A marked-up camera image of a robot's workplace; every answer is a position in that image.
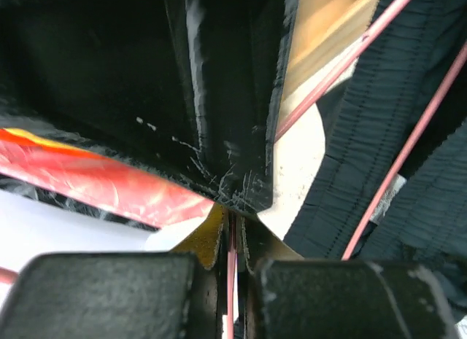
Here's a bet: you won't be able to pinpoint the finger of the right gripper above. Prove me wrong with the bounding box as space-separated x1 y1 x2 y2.
1 0 298 214

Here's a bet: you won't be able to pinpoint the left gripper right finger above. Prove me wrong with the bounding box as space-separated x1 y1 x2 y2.
245 260 458 339

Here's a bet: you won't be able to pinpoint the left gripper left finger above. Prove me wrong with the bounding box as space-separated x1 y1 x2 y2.
1 252 219 339

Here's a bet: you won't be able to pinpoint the dark navy shorts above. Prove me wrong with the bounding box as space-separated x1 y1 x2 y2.
285 0 466 320

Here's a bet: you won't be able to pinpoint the pink wire hanger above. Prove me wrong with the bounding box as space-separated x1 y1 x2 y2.
225 0 466 338

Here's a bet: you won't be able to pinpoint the yellow shorts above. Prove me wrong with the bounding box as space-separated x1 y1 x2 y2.
170 203 225 270

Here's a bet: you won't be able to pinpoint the pink patterned shorts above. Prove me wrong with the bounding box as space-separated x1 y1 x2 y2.
1 128 213 227

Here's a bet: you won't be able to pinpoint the wooden clothes rack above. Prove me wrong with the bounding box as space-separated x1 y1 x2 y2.
282 0 378 98

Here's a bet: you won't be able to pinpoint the black patterned garment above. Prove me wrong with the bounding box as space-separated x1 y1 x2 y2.
1 174 159 232

